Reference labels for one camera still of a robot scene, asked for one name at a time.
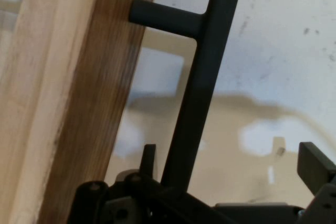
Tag black bar drawer handle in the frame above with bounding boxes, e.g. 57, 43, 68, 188
128, 0, 241, 201

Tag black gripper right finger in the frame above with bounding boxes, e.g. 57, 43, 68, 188
297, 141, 336, 224

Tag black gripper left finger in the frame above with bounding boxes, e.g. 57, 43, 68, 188
67, 144, 232, 224

